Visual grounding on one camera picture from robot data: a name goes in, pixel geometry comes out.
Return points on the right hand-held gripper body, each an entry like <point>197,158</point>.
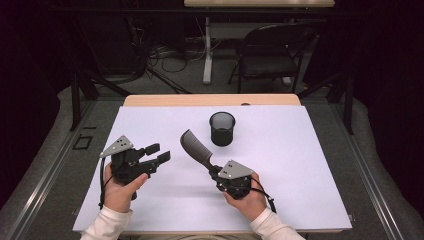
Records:
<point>235,181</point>

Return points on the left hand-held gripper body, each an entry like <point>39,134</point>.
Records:
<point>128,165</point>

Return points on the black mesh cup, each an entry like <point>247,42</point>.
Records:
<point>221,136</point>

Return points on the black comb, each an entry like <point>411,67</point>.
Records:
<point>193,145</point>

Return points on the person's right hand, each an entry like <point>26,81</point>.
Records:
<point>251,205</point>

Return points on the person's left hand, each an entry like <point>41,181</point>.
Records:
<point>118,196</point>

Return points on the white table mat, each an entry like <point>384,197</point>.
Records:
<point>160,126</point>

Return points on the black stand leg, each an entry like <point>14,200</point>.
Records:
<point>166,81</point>

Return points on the white-legged desk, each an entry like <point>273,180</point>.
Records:
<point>207,66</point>

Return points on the black folding chair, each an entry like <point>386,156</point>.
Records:
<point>266,66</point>

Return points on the black metal crossbar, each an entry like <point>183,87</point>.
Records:
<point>200,11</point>

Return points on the metal floor rail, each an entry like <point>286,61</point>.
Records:
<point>50,170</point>
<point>366,166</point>

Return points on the black metal frame post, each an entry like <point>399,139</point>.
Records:
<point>349,100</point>
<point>76,100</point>

